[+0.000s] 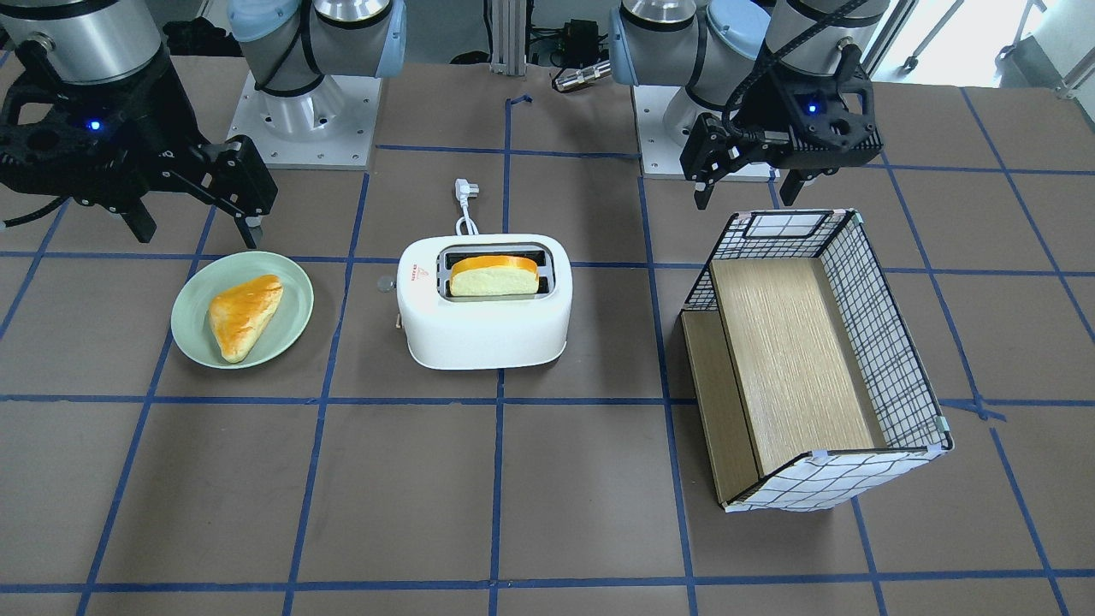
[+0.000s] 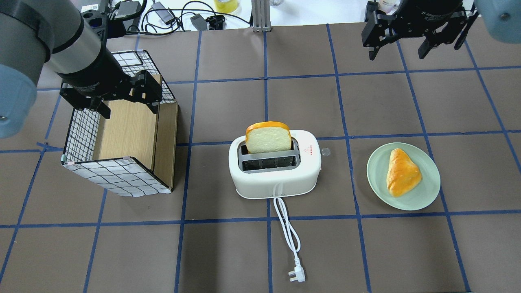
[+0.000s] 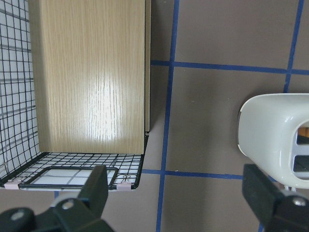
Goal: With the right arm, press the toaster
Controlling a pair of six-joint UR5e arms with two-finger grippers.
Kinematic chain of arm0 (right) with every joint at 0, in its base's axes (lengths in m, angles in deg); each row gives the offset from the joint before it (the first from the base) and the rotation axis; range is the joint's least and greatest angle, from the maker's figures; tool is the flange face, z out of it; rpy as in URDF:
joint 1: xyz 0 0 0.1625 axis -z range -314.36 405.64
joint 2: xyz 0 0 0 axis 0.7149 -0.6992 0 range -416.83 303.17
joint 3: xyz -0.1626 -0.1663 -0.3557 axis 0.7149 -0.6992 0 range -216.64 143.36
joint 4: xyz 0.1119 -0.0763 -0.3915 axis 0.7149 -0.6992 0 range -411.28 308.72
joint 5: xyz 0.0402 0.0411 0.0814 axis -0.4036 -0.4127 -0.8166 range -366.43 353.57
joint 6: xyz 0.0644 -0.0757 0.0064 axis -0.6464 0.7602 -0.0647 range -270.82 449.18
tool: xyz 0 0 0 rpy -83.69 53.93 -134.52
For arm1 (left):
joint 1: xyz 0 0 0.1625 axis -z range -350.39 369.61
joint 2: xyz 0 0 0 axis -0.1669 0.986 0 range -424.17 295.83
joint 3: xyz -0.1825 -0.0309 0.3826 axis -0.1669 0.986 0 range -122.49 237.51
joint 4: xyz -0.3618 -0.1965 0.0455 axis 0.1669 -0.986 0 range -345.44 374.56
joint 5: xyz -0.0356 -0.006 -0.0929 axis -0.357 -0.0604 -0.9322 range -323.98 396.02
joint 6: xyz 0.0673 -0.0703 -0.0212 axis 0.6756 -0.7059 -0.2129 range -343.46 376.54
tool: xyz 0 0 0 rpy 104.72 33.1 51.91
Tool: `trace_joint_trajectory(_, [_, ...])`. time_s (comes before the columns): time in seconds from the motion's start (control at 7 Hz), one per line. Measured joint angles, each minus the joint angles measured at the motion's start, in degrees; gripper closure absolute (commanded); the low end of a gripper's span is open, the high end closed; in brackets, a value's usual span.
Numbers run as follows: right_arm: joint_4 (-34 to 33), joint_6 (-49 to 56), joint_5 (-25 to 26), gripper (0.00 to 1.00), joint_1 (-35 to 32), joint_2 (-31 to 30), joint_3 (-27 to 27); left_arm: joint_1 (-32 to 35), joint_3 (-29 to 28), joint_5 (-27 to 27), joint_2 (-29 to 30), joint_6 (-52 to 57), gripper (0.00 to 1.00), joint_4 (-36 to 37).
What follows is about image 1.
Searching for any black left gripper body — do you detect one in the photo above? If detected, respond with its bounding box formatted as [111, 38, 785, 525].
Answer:
[737, 44, 884, 172]

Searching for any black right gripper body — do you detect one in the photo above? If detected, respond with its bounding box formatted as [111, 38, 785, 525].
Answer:
[3, 47, 232, 211]

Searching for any white two-slot toaster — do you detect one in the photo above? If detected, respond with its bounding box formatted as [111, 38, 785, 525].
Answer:
[395, 234, 572, 370]

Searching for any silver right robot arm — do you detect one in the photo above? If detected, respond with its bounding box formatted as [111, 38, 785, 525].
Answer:
[3, 1, 407, 248]

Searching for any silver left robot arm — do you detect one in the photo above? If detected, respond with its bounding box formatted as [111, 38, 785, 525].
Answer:
[609, 1, 888, 210]

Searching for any silver metal cylinder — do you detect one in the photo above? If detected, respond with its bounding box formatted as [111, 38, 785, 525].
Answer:
[551, 60, 613, 94]

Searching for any triangular golden pastry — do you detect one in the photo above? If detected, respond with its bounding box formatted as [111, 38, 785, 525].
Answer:
[208, 274, 284, 364]

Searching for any light green plate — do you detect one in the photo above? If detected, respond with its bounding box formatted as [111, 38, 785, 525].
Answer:
[171, 251, 314, 370]

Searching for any black power adapter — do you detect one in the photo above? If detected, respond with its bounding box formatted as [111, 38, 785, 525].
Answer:
[560, 19, 600, 68]

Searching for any checkered basket with wooden board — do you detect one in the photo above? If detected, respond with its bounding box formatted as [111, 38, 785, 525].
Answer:
[680, 210, 955, 513]

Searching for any toast bread slice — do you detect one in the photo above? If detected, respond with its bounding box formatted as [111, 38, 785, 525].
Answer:
[449, 256, 540, 297]

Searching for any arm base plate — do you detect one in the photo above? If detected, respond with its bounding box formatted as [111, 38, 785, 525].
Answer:
[630, 84, 775, 182]
[227, 74, 384, 171]

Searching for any aluminium frame post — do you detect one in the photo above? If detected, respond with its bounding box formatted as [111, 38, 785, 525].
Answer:
[488, 0, 529, 77]

